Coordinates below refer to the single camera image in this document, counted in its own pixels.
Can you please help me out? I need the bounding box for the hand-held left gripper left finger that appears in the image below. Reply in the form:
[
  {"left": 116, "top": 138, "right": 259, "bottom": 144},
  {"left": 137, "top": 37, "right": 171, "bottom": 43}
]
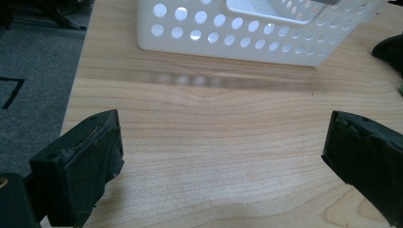
[{"left": 24, "top": 109, "right": 125, "bottom": 228}]

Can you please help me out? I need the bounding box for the dark metal stand base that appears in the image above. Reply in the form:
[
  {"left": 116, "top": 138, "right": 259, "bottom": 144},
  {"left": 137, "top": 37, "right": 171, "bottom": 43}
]
[{"left": 0, "top": 0, "right": 96, "bottom": 31}]

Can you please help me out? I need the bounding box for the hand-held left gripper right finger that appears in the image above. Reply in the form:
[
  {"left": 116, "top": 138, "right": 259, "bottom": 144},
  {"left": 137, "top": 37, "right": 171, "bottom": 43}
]
[{"left": 320, "top": 110, "right": 403, "bottom": 228}]

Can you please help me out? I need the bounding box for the dark rounded object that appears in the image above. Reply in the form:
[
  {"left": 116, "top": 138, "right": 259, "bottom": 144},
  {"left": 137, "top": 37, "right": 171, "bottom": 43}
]
[{"left": 371, "top": 33, "right": 403, "bottom": 80}]

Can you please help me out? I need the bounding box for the white perforated plastic basket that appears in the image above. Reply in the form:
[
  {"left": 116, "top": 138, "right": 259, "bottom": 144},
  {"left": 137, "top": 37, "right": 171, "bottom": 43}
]
[{"left": 136, "top": 0, "right": 386, "bottom": 68}]

